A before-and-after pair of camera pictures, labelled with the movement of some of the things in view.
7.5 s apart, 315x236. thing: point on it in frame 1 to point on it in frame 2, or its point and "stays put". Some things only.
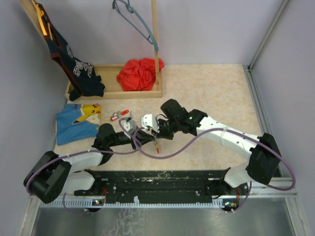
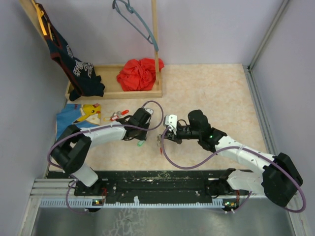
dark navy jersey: (80, 73) stays put
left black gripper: (144, 137) to (142, 136)
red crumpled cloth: (139, 75) stays put
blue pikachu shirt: (77, 122) stays put
